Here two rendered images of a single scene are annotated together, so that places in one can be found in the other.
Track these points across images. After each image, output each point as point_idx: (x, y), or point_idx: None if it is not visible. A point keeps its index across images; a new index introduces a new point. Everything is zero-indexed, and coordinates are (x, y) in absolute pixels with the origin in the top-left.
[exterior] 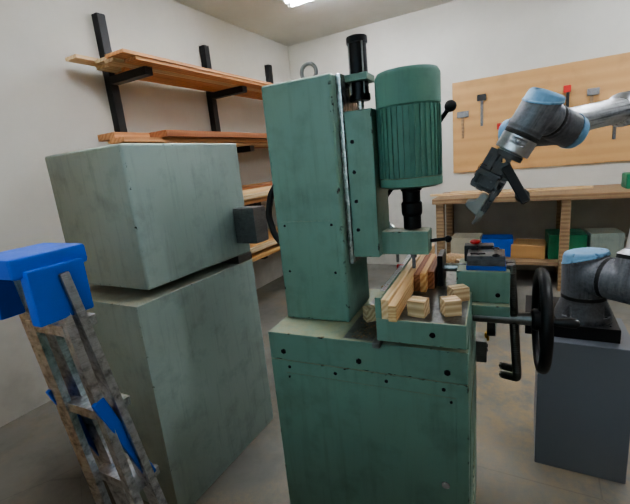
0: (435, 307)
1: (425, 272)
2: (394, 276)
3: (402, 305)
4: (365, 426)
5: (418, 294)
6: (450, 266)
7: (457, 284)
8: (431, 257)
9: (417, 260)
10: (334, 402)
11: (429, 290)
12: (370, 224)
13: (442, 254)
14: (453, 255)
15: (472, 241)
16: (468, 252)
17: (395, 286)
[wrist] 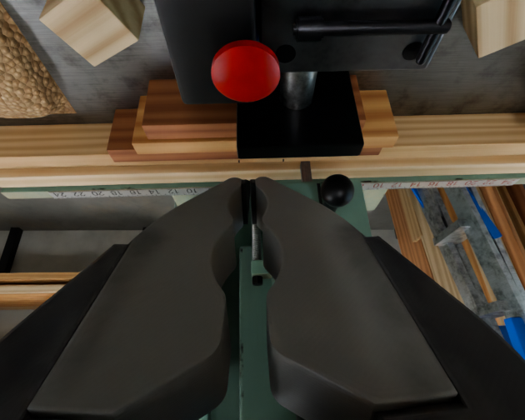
0: None
1: (385, 137)
2: (405, 184)
3: (524, 124)
4: None
5: (401, 102)
6: (314, 83)
7: (481, 27)
8: (191, 147)
9: (189, 166)
10: None
11: (369, 84)
12: None
13: (335, 147)
14: None
15: (272, 90)
16: (351, 68)
17: (476, 167)
